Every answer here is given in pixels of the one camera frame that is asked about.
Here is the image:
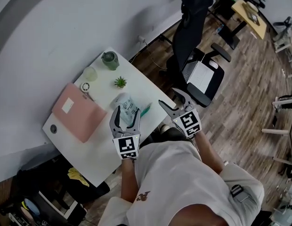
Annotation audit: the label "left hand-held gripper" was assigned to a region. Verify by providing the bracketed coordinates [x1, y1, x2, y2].
[109, 105, 141, 161]

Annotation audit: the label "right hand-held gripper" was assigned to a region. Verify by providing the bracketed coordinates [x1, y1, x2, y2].
[158, 88, 203, 137]

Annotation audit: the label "person's left forearm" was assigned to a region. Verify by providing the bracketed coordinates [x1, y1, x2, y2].
[120, 158, 140, 203]

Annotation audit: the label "person's right forearm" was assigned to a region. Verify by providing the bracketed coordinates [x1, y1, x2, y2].
[195, 132, 226, 174]

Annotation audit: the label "person's black trousers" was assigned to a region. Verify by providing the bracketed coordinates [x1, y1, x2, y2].
[138, 125, 192, 148]

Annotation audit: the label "grey laptop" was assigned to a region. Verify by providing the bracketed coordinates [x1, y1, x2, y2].
[181, 60, 215, 95]

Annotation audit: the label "small potted green plant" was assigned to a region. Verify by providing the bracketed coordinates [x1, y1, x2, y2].
[114, 76, 128, 89]

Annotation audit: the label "pink file box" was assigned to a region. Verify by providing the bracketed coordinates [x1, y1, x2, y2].
[51, 82, 108, 144]

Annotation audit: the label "translucent plastic cup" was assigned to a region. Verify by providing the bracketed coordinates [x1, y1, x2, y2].
[82, 66, 98, 82]

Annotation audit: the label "green drinking bottle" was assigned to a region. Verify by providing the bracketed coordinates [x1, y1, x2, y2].
[101, 51, 120, 71]

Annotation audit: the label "yellow cloth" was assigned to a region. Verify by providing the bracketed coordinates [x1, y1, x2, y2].
[67, 167, 90, 187]

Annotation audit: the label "black mesh office chair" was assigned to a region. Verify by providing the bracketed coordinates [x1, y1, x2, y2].
[159, 0, 232, 108]

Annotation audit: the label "person's white shirt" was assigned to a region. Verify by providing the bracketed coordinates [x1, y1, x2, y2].
[97, 140, 266, 226]

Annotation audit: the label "yellow table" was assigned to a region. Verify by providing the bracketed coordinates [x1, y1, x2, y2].
[218, 0, 268, 50]

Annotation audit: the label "blue oval sticker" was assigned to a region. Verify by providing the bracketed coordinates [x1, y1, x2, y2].
[23, 198, 41, 218]

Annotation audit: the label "grey strap with black buckle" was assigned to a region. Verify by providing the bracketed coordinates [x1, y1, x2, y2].
[230, 184, 250, 202]

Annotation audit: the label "dark desk with white frame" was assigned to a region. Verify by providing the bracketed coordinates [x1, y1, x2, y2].
[0, 189, 88, 226]

